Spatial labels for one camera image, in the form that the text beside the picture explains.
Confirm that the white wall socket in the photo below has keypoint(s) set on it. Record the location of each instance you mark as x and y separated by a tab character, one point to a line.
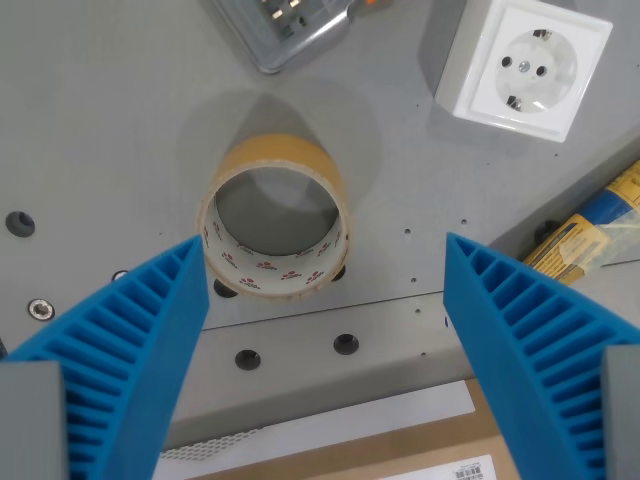
522	67

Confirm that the brown cardboard box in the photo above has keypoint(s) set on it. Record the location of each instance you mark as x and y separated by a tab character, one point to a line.
400	440

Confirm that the brown packing tape roll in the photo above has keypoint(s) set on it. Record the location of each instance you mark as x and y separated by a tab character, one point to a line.
280	220

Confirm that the silver hex bolt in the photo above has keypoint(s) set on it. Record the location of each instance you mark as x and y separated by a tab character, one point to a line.
41	310

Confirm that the grey transparent-lid socket box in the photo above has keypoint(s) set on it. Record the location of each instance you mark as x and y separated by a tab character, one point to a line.
280	30

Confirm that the yellow blue wrapped package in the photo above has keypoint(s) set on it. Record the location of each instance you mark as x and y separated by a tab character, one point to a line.
582	235

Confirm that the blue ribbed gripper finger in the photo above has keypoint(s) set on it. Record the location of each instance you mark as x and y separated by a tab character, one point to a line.
530	345
130	340

